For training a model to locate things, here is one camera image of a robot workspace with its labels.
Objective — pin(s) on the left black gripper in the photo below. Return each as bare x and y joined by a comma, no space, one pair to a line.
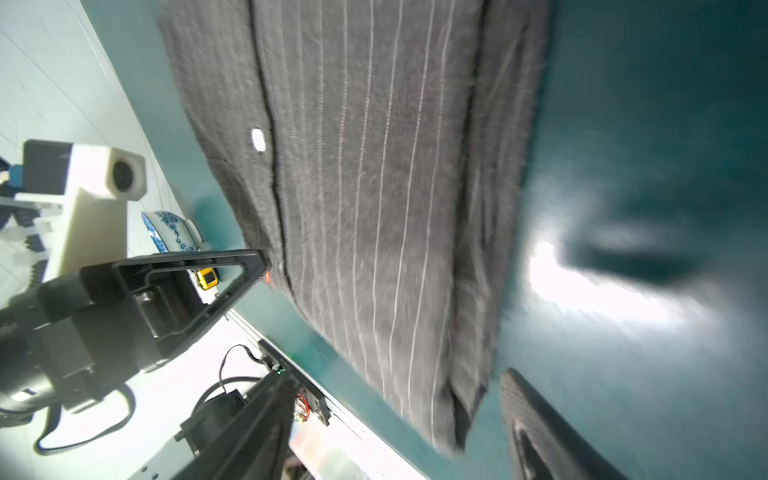
73,340

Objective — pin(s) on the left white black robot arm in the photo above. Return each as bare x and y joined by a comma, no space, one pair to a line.
231,435

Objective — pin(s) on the dark grey striped shirt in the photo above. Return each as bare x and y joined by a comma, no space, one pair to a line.
373,150

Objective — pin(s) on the yellow black tape measure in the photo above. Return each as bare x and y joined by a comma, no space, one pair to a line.
207,278

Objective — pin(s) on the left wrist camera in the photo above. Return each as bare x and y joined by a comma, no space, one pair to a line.
79,194

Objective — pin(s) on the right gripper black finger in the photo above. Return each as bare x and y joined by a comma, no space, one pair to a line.
541,444

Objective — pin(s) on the blue white ceramic plate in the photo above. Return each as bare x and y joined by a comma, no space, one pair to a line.
170,233

